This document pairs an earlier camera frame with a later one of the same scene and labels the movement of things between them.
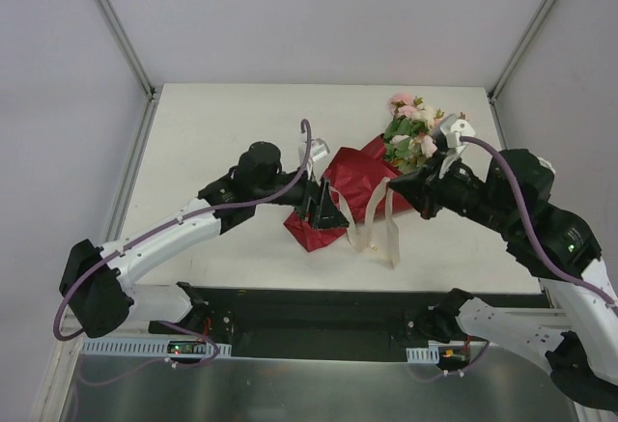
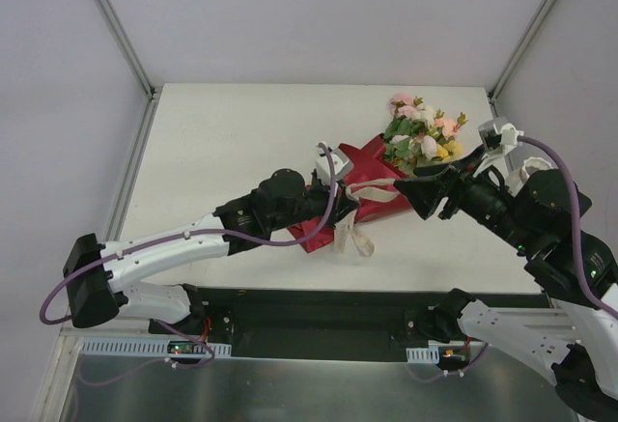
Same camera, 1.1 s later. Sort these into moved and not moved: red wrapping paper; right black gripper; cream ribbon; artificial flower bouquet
Moved: cream ribbon
Not moved: right black gripper; red wrapping paper; artificial flower bouquet
